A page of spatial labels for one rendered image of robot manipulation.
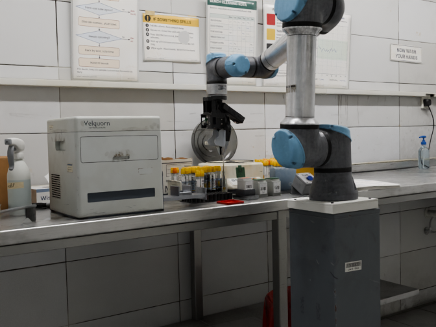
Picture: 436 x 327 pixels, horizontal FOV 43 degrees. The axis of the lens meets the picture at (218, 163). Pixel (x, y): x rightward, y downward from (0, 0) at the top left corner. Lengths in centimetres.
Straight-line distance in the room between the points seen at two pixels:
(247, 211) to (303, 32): 64
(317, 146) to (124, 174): 58
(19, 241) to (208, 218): 60
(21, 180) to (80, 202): 24
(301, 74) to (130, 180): 60
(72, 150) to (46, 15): 81
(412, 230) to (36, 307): 233
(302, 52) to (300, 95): 12
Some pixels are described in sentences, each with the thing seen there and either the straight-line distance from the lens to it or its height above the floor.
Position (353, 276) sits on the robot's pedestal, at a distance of 174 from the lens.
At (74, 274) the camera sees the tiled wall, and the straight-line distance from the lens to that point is 238.
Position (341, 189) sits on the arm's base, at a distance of 172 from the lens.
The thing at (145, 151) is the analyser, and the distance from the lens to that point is 174.
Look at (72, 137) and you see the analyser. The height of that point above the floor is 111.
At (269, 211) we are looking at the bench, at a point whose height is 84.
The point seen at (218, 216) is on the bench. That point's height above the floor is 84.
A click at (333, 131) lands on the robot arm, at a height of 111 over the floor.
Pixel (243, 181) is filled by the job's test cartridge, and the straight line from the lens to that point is 201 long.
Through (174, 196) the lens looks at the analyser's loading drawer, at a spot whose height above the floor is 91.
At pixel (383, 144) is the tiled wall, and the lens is 344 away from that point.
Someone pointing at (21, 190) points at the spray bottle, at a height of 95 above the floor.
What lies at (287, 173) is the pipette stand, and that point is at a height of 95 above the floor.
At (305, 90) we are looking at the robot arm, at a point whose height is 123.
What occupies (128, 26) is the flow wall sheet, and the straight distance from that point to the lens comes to 244.
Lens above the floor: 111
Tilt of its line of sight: 3 degrees down
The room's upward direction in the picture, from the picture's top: 1 degrees counter-clockwise
